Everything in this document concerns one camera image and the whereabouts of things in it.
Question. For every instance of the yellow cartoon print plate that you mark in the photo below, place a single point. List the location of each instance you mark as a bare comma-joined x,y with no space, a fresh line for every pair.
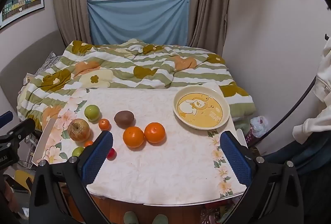
201,108

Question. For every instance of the grey padded headboard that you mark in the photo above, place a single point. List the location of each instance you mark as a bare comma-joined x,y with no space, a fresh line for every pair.
20,58

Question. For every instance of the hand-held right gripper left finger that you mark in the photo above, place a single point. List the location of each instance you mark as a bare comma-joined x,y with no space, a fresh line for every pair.
97,159

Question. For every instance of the red cherry tomato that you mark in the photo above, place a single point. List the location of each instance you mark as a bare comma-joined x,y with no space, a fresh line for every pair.
112,154

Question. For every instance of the large orange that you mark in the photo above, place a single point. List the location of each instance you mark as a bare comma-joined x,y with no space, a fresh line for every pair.
133,137
154,132

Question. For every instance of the yellow object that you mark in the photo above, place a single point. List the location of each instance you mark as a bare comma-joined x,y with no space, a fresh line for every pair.
23,178

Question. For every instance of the dark blue garment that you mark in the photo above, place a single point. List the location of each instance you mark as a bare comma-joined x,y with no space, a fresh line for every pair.
310,154

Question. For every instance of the brown kiwi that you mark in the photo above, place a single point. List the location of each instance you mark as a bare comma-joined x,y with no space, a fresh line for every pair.
124,118

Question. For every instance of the white garment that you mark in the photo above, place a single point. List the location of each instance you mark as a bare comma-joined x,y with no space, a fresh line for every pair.
314,125

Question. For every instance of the blue cloth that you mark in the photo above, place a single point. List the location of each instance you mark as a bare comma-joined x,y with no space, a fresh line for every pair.
137,19

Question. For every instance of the white plastic bag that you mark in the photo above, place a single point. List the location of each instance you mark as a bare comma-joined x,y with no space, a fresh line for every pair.
258,125

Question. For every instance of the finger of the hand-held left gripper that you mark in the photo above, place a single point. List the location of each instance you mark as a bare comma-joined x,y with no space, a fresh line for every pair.
6,119
23,128

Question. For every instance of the green cloth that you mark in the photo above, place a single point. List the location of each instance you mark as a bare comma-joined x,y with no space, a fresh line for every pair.
241,126

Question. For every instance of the small green apple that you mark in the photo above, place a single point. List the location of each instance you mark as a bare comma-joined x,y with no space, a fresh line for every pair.
77,152

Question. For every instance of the white chair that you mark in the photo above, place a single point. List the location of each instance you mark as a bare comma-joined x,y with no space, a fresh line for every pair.
44,141

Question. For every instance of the patterned grey pillow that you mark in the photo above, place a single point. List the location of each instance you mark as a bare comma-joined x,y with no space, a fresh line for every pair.
47,62

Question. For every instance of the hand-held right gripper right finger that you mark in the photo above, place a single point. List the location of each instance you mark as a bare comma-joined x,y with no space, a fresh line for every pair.
235,159

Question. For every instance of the green slipper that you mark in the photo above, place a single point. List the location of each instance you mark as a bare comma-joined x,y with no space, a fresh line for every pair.
131,218
159,219

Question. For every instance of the green striped flower blanket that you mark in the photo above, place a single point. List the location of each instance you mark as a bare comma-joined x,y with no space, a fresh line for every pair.
144,68

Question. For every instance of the small white box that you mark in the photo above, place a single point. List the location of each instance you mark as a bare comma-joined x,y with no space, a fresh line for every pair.
28,78

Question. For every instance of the red yellow apple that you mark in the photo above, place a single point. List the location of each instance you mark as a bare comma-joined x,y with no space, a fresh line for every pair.
79,130

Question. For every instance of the floral white tablecloth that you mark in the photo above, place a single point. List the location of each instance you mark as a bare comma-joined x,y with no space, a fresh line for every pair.
160,169

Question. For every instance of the small tangerine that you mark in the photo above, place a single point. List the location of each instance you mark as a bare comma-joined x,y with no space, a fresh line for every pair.
104,124
88,143

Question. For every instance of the large green apple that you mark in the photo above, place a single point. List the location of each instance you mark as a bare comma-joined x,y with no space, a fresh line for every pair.
92,112

